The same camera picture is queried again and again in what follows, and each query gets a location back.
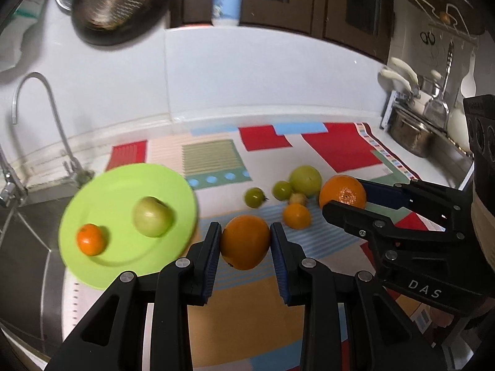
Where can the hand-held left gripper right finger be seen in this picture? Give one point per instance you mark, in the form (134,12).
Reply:
(279,257)

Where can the dark frying pan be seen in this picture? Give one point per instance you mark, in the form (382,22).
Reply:
(116,11)

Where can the small yellow fruit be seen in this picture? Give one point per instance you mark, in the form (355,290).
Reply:
(298,199)

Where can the green tomato with stem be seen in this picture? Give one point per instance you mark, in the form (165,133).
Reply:
(254,197)

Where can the white ladle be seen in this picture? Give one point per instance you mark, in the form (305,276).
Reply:
(468,81)

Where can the steel sink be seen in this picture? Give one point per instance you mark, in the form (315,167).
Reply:
(27,247)

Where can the green plate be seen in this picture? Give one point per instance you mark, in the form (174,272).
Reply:
(116,193)

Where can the steel pot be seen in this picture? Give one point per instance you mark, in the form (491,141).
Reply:
(410,131)

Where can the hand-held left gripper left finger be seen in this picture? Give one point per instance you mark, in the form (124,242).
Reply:
(210,257)

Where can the green apple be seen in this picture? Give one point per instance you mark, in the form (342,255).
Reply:
(152,217)

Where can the tissue pack in plastic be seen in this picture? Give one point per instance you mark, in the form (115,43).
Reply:
(23,27)

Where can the colourful patterned mat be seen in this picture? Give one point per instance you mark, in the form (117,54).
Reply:
(340,150)

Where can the dark orange tangerine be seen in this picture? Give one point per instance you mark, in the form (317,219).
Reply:
(91,239)

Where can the dark wooden cabinet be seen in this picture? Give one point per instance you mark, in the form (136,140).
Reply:
(309,0)

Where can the small orange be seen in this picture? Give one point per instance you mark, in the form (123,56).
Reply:
(296,216)

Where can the large orange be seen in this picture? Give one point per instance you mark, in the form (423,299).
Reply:
(342,191)
(245,243)

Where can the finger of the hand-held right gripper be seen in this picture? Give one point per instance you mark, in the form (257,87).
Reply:
(350,216)
(377,196)

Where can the white container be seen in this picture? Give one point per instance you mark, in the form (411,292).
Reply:
(458,127)

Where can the thin gooseneck faucet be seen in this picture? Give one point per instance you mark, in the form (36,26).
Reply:
(54,109)

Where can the metal spatula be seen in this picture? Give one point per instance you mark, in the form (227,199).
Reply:
(437,108)

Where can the yellow-green apple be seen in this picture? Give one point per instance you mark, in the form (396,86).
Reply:
(305,179)

